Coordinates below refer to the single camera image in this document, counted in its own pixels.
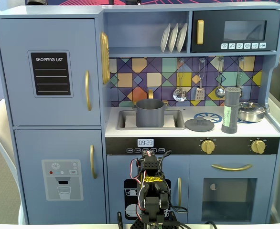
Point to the dark microwave door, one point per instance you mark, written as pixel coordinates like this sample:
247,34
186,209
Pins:
211,28

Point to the white toy plate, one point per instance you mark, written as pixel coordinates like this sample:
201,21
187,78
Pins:
181,38
164,39
173,39

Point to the steel pot with lid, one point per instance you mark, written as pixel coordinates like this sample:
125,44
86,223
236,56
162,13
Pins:
252,112

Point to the metal skimmer spoon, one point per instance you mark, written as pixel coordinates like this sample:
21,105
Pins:
179,95

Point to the black shopping list board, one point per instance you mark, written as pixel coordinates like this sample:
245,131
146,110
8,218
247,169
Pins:
50,74

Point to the gray plastic pot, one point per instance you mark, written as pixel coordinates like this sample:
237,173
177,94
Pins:
149,114

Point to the blue dishwasher door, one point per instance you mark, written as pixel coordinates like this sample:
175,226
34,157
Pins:
116,167

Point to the blue toy kitchen unit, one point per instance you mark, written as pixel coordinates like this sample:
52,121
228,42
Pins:
135,31

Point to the metal ladle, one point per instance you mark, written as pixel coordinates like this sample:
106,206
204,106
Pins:
219,92

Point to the gold stove knob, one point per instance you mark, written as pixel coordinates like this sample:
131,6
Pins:
207,146
257,146

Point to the gold toy phone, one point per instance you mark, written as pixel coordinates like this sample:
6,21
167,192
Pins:
104,57

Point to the blue freezer door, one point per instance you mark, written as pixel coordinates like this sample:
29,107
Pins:
30,148

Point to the blue fridge door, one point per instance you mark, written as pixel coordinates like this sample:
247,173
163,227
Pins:
15,71

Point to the gold toy faucet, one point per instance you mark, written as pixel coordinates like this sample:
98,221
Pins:
150,93

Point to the metal slotted spatula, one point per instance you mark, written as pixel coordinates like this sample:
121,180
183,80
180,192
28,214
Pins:
199,94

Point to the gray salt shaker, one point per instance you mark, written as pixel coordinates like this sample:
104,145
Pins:
231,100

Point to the metal hanging utensil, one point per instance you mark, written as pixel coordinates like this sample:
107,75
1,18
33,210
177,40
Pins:
239,78

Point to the blue oven door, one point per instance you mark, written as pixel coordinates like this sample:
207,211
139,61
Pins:
197,190

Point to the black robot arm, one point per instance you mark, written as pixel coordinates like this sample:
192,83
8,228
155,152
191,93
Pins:
153,195

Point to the gray pot lid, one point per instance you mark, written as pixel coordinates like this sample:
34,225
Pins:
199,125

